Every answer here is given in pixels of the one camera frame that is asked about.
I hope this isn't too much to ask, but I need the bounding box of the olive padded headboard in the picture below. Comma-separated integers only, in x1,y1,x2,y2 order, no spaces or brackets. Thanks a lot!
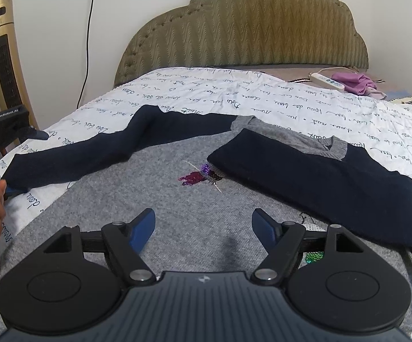
113,0,370,88

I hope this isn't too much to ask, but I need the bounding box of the grey and navy sweater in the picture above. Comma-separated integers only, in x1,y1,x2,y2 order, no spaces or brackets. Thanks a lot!
0,105,412,342

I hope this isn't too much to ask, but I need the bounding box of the white power strip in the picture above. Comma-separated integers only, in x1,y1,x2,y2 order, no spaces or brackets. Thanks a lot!
309,71,345,92

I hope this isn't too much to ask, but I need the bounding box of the gold tower fan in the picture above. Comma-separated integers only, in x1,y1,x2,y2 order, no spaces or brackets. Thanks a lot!
0,0,40,139

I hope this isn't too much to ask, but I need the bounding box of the black power cable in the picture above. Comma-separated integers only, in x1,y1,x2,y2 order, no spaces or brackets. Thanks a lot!
76,0,102,109

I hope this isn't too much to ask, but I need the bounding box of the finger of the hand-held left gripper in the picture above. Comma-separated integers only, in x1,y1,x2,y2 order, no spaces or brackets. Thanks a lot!
20,126,50,142
0,184,29,200

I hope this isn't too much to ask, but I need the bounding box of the white script-printed bed sheet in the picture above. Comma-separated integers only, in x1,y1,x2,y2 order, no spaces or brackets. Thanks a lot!
0,67,412,342

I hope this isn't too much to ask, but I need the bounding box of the purple cloth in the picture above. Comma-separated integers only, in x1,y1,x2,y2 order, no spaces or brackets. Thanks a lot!
331,72,378,95

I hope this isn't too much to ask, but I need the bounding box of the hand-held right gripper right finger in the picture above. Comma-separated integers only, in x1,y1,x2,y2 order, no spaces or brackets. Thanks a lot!
251,208,368,288

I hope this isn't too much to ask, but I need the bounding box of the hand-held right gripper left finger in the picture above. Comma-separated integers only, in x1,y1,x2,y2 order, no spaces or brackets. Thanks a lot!
44,207,157,288

